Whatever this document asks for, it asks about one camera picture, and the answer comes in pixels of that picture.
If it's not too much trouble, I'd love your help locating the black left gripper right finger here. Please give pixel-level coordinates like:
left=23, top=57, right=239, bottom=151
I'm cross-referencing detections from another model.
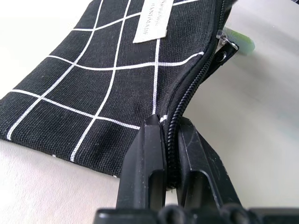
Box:
left=175, top=117, right=242, bottom=210

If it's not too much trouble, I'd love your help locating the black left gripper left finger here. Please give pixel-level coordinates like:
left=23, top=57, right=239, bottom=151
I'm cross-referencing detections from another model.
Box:
left=115, top=114, right=168, bottom=210

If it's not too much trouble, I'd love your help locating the black white grid zip pouch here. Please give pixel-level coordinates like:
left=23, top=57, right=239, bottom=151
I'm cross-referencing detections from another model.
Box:
left=0, top=0, right=240, bottom=189

